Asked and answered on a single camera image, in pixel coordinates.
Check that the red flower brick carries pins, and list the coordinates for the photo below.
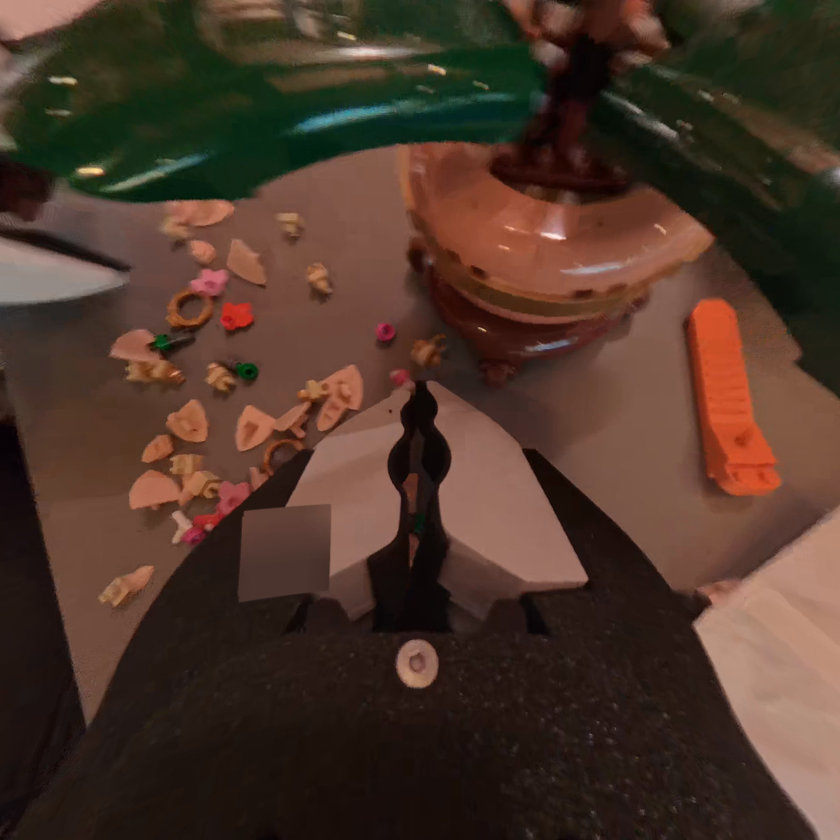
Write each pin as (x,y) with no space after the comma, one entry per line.
(236,316)

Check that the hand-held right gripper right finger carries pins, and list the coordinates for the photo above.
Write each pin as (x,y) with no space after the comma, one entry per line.
(505,505)

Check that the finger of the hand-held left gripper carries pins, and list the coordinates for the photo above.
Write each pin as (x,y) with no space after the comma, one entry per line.
(52,279)

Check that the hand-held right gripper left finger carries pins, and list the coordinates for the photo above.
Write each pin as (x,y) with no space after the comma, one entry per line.
(354,472)

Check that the white paper bag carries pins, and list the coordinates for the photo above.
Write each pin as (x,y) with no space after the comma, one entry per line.
(781,656)

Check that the toy brick potted plant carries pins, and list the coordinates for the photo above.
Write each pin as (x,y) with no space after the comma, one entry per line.
(538,243)

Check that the pile of small toy bricks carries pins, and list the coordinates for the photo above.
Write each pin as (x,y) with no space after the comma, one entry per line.
(190,420)

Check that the orange brick separator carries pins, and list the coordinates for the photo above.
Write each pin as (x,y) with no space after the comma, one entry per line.
(728,407)

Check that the grey desk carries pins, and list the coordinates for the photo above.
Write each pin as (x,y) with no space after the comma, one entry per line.
(590,426)

